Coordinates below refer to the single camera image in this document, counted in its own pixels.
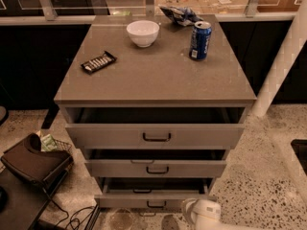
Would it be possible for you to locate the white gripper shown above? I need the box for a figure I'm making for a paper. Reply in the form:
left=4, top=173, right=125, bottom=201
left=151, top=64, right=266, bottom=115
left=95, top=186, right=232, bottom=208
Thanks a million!
left=181, top=198, right=221, bottom=226

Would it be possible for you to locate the grey drawer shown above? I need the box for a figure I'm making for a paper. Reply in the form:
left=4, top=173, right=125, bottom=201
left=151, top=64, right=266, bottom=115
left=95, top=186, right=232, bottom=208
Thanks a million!
left=66, top=107, right=244, bottom=150
left=95, top=177, right=215, bottom=209
left=85, top=149, right=226, bottom=178

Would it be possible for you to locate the grey drawer cabinet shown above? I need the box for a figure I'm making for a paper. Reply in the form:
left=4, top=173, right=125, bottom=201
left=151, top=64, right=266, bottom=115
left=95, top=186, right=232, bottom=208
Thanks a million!
left=53, top=14, right=258, bottom=209

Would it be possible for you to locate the black table at left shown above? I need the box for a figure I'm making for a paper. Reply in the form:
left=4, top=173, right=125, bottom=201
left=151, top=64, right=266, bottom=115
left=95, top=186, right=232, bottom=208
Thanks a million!
left=0, top=169, right=67, bottom=230

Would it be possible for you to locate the blue soda can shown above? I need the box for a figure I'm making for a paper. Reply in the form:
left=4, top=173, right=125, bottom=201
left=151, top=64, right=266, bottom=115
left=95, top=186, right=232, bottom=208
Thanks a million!
left=189, top=21, right=212, bottom=60

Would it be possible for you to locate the black device on stand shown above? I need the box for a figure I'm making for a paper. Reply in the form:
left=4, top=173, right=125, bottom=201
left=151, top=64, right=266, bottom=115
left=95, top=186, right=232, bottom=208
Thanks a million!
left=1, top=133, right=73, bottom=189

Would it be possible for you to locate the black snack bar packet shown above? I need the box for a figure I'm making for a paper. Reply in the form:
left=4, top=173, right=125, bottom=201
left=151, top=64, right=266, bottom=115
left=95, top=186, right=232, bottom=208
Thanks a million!
left=81, top=51, right=116, bottom=74

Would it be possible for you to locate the white bowl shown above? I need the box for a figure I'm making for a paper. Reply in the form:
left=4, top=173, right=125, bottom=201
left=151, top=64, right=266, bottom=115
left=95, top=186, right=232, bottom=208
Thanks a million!
left=127, top=20, right=159, bottom=47

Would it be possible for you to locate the blue chip bag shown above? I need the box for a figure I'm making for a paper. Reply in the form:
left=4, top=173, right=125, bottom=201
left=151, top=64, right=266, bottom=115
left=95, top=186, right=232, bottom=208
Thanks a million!
left=159, top=6, right=202, bottom=26

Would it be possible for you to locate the black cable on floor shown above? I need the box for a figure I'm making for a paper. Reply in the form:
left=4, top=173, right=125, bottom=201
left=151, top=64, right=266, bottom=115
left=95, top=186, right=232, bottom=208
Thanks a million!
left=42, top=189, right=104, bottom=230

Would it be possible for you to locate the wire basket with green packet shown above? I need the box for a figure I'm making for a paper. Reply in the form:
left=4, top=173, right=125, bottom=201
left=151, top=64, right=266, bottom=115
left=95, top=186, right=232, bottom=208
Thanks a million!
left=36, top=131, right=72, bottom=152

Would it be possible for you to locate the white diagonal post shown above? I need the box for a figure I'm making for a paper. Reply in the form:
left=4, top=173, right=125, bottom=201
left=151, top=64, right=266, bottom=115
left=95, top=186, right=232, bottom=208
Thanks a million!
left=251, top=0, right=307, bottom=117

